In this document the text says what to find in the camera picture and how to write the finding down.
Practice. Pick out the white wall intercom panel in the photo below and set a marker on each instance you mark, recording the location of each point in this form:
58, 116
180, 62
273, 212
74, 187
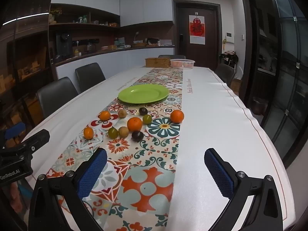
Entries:
229, 37

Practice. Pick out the dark purple passion fruit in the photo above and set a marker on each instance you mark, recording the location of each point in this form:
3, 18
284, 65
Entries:
143, 111
137, 136

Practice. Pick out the grey dining chair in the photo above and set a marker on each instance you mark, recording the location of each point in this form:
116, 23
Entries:
90, 75
225, 73
168, 56
56, 95

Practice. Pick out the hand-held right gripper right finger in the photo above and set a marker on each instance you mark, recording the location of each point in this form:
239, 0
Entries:
219, 173

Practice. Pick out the white floral printed tablecloth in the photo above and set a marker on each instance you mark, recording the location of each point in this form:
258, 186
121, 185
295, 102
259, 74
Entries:
216, 115

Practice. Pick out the white upper cabinets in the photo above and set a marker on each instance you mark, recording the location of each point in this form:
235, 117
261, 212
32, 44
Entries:
108, 2

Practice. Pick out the white plastic basket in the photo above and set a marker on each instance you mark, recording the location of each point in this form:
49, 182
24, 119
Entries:
182, 63

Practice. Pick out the tan round fruit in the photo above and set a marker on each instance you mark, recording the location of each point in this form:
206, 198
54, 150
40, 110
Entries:
122, 113
123, 131

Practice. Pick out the green plate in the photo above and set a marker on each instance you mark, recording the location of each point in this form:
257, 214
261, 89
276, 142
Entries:
143, 93

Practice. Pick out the dark wooden door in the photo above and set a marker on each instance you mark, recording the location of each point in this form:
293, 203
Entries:
211, 28

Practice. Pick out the green plum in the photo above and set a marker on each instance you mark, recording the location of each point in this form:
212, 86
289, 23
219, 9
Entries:
112, 132
147, 119

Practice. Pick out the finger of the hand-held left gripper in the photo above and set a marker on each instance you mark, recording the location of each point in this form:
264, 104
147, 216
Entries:
14, 130
37, 137

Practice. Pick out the wicker box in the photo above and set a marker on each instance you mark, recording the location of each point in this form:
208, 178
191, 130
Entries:
157, 62

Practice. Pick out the dark bag with clothing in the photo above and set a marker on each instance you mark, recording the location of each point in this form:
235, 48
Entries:
228, 56

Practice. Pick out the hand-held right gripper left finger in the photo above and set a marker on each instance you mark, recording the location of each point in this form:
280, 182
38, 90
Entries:
92, 173

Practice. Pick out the orange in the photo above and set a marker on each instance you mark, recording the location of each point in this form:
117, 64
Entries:
105, 115
177, 116
88, 133
134, 124

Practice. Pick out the glass sliding door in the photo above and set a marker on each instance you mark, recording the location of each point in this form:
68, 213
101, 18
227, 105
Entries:
286, 77

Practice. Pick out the small yellow bottle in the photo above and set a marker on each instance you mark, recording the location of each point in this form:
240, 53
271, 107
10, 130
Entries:
76, 52

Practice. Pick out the red and white door poster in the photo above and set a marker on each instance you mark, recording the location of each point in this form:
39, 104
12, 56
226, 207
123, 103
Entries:
197, 30

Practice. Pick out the white desk lamp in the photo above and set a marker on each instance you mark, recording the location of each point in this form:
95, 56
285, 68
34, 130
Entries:
136, 35

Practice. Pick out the black water dispenser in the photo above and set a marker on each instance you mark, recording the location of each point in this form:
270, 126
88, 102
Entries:
63, 44

